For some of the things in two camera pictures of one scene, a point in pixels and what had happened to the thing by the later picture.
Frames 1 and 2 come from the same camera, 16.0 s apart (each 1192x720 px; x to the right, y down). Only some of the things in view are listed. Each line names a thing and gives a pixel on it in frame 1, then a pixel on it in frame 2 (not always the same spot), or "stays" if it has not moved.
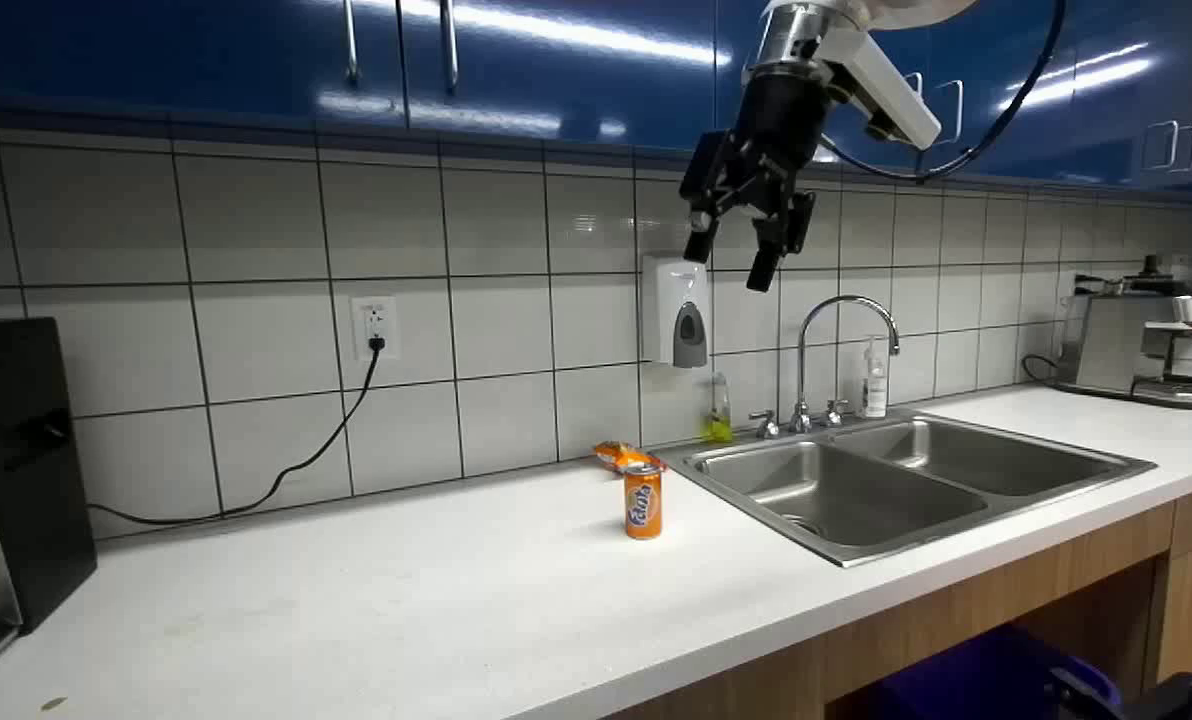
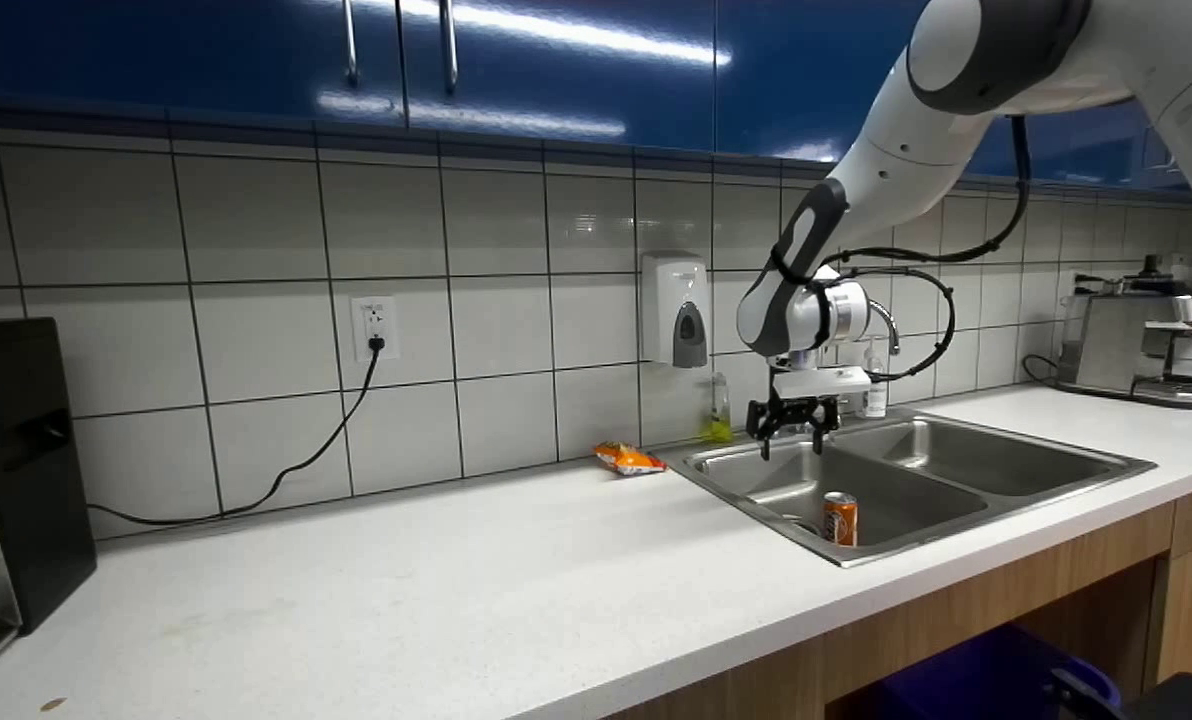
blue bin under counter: (1000, 675) stays
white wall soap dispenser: (680, 300) stays
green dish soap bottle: (717, 429) stays
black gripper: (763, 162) -> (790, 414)
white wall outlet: (379, 312) stays
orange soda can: (640, 502) -> (840, 516)
